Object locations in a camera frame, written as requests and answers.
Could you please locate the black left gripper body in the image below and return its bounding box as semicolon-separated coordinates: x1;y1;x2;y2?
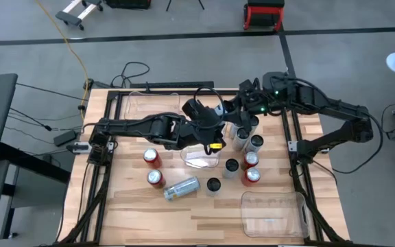
196;114;227;145

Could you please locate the red and black stool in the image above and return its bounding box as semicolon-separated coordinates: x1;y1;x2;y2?
243;0;285;33

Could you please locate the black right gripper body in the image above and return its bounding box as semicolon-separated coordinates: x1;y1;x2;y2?
229;97;257;134

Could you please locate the black power adapter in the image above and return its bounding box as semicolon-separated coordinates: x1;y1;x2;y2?
53;129;79;148

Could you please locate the black aluminium table frame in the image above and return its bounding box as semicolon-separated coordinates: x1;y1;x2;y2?
60;88;351;247

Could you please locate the black power strip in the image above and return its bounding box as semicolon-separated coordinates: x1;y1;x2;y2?
130;81;215;89

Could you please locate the black case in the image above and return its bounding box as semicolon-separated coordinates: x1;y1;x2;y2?
105;0;152;10

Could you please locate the wooden wheeled dolly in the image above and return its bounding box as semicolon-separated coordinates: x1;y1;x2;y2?
55;0;104;31

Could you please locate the red Coca-Cola can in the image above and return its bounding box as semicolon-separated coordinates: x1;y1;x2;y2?
143;148;163;169
241;151;260;172
241;167;262;188
146;169;167;190

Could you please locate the clear plastic bin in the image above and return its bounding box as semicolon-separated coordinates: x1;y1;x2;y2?
124;91;181;121
179;143;222;169
240;191;310;239

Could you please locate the black looped floor cable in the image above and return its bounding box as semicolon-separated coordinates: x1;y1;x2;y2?
110;61;151;89

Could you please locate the yellow floor cable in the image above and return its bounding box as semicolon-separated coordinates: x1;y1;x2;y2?
35;0;91;121

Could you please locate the thin black cable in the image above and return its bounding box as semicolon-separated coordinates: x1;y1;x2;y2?
15;82;89;102

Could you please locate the black tripod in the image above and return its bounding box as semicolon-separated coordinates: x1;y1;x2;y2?
165;0;206;12

